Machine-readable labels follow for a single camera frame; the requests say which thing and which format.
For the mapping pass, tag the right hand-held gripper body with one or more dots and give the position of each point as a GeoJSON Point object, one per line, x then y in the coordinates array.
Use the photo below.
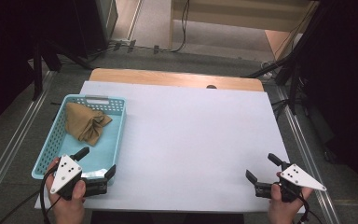
{"type": "Point", "coordinates": [301, 178]}

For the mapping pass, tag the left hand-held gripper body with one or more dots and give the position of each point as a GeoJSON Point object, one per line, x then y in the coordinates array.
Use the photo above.
{"type": "Point", "coordinates": [65, 171]}

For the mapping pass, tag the light blue plastic basket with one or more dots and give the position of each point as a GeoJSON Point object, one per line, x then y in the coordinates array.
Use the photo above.
{"type": "Point", "coordinates": [105, 149]}

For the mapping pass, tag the tan cloth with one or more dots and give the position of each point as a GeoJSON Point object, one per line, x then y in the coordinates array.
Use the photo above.
{"type": "Point", "coordinates": [80, 124]}

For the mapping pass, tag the person's left hand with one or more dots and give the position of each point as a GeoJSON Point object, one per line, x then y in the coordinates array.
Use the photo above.
{"type": "Point", "coordinates": [68, 210]}

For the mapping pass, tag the person's right hand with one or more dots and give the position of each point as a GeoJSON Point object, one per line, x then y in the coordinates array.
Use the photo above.
{"type": "Point", "coordinates": [284, 213]}

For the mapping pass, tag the white table sheet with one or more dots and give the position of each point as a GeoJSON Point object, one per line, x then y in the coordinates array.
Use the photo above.
{"type": "Point", "coordinates": [199, 140]}

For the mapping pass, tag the black metal stand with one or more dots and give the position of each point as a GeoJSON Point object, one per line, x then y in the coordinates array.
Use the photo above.
{"type": "Point", "coordinates": [38, 77]}
{"type": "Point", "coordinates": [293, 87]}

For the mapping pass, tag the wooden table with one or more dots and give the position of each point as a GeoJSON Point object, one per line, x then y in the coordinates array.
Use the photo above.
{"type": "Point", "coordinates": [167, 77]}

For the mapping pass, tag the dark curtain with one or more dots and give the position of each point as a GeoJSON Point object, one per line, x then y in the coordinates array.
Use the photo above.
{"type": "Point", "coordinates": [6, 46]}
{"type": "Point", "coordinates": [351, 77]}

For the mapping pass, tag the dark cabinet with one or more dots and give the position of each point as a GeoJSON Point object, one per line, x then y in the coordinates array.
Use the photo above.
{"type": "Point", "coordinates": [90, 25]}

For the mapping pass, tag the beige wooden furniture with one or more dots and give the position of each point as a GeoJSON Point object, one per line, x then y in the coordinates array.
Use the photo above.
{"type": "Point", "coordinates": [230, 18]}

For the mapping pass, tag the metal floor rail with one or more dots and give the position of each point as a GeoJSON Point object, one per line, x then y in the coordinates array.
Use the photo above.
{"type": "Point", "coordinates": [12, 149]}
{"type": "Point", "coordinates": [310, 168]}

